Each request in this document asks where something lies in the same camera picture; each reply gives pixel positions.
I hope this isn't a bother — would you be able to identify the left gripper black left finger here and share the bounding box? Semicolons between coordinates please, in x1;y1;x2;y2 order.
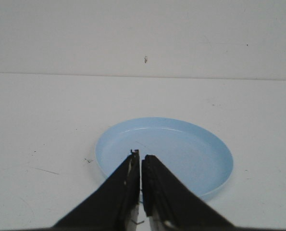
54;150;140;228

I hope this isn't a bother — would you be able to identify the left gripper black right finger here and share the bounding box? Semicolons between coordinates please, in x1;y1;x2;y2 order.
141;155;234;228

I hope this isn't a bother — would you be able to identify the light blue round plate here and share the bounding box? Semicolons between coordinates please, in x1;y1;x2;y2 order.
95;117;234;201

